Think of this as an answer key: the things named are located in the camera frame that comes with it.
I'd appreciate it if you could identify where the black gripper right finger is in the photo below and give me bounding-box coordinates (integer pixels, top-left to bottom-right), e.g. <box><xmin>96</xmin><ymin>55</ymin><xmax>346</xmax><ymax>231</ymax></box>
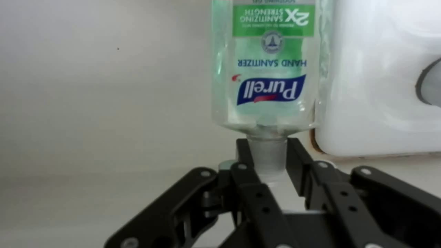
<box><xmin>284</xmin><ymin>136</ymin><xmax>441</xmax><ymax>248</ymax></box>

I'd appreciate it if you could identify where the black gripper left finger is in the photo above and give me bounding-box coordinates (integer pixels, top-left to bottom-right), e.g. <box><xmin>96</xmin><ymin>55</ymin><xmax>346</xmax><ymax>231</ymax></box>
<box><xmin>102</xmin><ymin>136</ymin><xmax>301</xmax><ymax>248</ymax></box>

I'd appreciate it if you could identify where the Purell hand sanitizer bottle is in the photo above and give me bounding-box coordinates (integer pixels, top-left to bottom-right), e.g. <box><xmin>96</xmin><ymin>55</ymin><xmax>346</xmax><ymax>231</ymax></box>
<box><xmin>210</xmin><ymin>0</ymin><xmax>334</xmax><ymax>185</ymax></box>

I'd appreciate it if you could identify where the white sink basin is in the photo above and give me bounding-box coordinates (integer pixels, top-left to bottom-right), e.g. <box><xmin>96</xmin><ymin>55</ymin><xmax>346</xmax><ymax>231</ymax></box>
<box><xmin>316</xmin><ymin>0</ymin><xmax>441</xmax><ymax>158</ymax></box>

